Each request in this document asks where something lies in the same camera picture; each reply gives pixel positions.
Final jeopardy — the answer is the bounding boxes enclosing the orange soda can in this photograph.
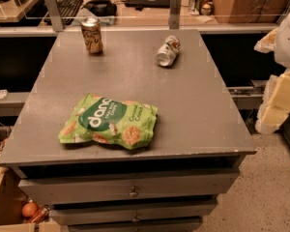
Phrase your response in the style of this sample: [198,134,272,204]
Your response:
[80,17,103,54]

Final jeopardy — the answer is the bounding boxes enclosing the green chip bag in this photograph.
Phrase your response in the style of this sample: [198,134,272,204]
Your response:
[58,94,158,150]

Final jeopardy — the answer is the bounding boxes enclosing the grey drawer cabinet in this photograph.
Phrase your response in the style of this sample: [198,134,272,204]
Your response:
[0,30,254,232]

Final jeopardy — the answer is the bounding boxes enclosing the black laptop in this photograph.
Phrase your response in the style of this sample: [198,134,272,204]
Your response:
[125,0,170,8]

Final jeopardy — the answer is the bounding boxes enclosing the black headphones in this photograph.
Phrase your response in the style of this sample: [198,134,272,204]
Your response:
[84,0,117,16]

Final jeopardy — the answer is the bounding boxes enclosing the small jar on desk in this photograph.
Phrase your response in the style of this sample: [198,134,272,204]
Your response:
[201,4,212,15]

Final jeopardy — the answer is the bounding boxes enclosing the black keyboard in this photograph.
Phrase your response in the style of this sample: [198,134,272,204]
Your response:
[51,0,84,25]

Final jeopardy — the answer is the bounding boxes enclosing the yellow foam padding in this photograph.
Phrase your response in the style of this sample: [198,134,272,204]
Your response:
[254,28,290,134]

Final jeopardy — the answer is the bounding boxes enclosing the red bottle in box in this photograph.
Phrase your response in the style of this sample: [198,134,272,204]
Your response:
[27,206,50,224]

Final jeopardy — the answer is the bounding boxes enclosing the orange ball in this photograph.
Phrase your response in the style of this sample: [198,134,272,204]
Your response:
[21,202,39,218]

